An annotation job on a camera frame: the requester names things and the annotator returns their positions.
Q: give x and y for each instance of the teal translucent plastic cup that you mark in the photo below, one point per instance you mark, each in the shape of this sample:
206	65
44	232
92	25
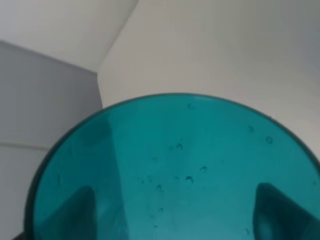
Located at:
174	167

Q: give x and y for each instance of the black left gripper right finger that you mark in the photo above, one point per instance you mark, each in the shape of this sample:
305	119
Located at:
277	217

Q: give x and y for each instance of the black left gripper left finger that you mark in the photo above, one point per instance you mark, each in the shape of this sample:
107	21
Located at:
75	219

